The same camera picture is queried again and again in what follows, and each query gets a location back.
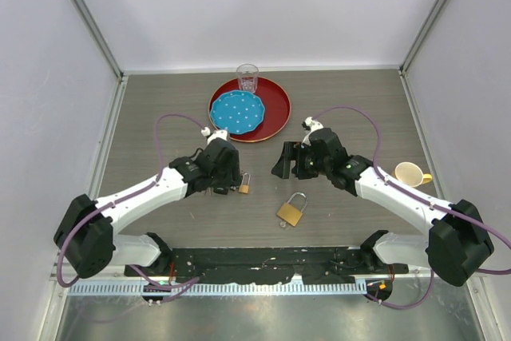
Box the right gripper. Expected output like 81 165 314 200
271 141 331 180

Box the small brass padlock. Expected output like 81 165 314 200
238 172 251 194

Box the large brass padlock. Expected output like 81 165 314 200
276 192 308 228

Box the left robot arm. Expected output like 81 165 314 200
53 138 241 279

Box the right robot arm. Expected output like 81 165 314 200
271 128 494 287

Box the red round tray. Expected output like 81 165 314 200
208 77 291 143

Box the blue dotted plate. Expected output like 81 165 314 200
210 90 265 135

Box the clear plastic cup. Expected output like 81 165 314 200
236 63 259 93

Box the yellow cream mug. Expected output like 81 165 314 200
392 162 433 188

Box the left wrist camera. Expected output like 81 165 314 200
200 127 229 144

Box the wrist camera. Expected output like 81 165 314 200
302 117 324 146
200 127 229 144

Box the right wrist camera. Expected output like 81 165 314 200
302 117 324 146

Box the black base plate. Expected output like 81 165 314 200
142 247 409 285

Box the slotted cable duct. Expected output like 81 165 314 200
68 279 367 297

